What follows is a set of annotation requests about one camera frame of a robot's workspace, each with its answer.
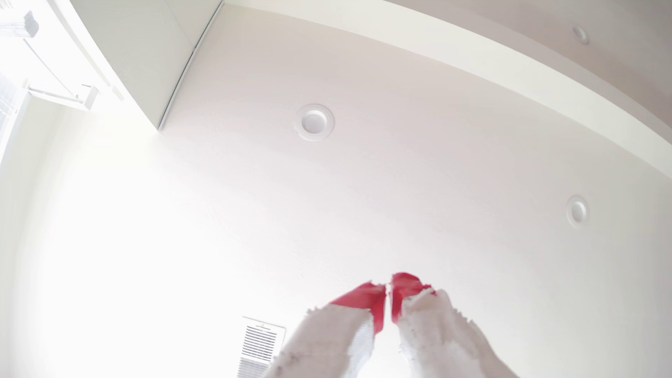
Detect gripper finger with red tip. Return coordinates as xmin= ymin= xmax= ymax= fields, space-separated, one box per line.
xmin=391 ymin=272 xmax=519 ymax=378
xmin=261 ymin=282 xmax=387 ymax=378

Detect white slatted air vent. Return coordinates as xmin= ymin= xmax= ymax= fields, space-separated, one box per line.
xmin=237 ymin=316 xmax=287 ymax=378

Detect white curtain rail bracket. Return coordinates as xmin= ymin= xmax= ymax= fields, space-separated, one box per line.
xmin=25 ymin=83 xmax=99 ymax=111

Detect small grey rail bracket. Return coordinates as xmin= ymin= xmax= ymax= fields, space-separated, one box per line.
xmin=0 ymin=10 xmax=40 ymax=39

